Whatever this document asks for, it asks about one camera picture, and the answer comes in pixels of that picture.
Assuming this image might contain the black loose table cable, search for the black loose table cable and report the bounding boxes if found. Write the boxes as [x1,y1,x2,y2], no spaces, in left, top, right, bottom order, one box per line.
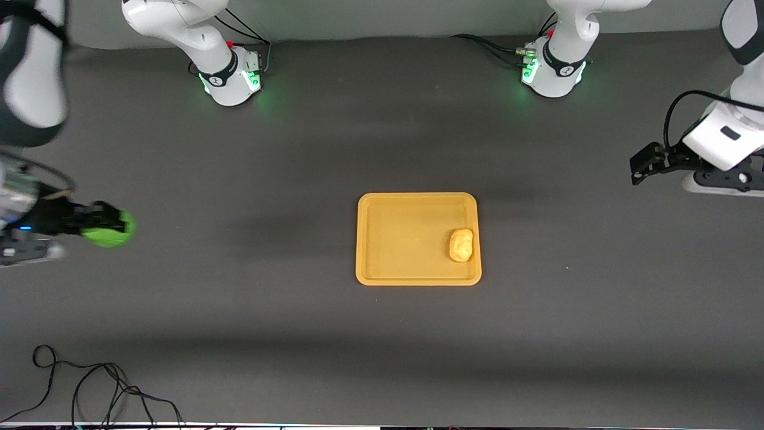
[0,345,187,430]

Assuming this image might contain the orange plastic tray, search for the orange plastic tray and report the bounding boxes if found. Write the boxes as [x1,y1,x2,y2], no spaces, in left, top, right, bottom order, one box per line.
[356,192,482,287]

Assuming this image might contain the black left arm base cables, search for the black left arm base cables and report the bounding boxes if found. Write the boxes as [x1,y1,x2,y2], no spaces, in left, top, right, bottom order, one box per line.
[450,12,559,67]

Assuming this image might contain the green apple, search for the green apple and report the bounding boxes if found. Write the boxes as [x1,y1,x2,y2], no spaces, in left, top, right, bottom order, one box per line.
[81,209,137,249]

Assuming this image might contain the black right arm base cables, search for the black right arm base cables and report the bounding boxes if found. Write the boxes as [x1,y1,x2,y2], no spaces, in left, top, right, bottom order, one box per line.
[188,7,273,77]

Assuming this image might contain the black arm base cables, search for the black arm base cables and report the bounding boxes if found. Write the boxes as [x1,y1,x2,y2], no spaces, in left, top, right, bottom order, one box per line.
[450,12,559,67]
[188,7,273,77]

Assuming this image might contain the yellow potato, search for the yellow potato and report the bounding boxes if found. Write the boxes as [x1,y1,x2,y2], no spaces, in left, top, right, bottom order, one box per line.
[448,228,475,263]

